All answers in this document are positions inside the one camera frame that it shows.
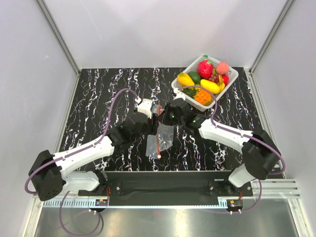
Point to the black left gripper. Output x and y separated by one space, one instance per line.
153 125

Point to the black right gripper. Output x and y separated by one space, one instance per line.
167 110

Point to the clear zip top bag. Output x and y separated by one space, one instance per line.
160 137

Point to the yellow orange papaya toy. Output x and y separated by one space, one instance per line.
185 80

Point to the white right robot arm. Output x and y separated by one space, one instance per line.
259 152

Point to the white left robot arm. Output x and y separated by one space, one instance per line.
48 173

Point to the orange pineapple toy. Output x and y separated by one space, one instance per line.
203 97

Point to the green avocado toy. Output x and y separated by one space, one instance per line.
195 77

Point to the purple grape bunch toy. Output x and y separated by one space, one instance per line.
214 78

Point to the yellow banana toy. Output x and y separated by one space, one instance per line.
221 83

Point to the red dragon fruit toy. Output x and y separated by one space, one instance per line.
205 69

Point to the red strawberry toy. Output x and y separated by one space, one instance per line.
225 79

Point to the pink peach toy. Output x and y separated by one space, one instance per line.
222 68

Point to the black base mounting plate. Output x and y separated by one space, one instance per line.
166 188

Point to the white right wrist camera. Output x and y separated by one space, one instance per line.
179 94

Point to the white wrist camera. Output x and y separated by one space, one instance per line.
179 94
144 106

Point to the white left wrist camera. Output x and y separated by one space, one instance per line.
144 106

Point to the white slotted cable duct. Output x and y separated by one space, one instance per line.
77 203

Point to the aluminium frame rail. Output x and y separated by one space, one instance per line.
279 188

